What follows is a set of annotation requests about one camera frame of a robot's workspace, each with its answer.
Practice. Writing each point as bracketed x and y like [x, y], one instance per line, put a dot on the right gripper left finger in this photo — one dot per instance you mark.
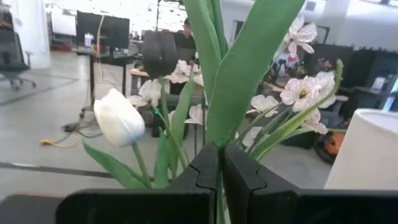
[140, 207]

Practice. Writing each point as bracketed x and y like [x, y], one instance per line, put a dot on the white blossom flower spray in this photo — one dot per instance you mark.
[300, 91]

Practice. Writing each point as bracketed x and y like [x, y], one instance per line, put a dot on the wooden workbench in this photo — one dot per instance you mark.
[136, 73]

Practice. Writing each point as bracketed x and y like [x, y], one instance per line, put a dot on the person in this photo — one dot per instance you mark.
[186, 40]

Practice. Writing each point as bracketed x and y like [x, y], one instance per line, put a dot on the white shade table lamp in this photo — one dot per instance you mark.
[367, 149]

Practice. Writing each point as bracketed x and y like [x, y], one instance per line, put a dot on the black monitor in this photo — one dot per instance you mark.
[102, 29]

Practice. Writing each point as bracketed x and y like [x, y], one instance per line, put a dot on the black standing desk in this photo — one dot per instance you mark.
[109, 59]

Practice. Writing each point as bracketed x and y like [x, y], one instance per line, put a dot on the yellow artificial tulip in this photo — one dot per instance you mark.
[242, 77]

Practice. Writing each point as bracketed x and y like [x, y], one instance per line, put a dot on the grey office chair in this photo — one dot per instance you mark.
[12, 56]

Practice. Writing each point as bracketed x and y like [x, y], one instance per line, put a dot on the orange black floor machine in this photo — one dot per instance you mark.
[334, 144]

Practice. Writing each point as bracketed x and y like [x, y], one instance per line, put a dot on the white round column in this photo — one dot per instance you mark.
[31, 31]

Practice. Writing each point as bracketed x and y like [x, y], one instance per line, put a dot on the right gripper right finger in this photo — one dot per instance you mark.
[280, 205]

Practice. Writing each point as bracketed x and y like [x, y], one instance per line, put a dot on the white plastic bottle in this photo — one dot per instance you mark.
[88, 40]

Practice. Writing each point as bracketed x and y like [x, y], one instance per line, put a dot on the black computer with green light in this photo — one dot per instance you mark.
[155, 127]

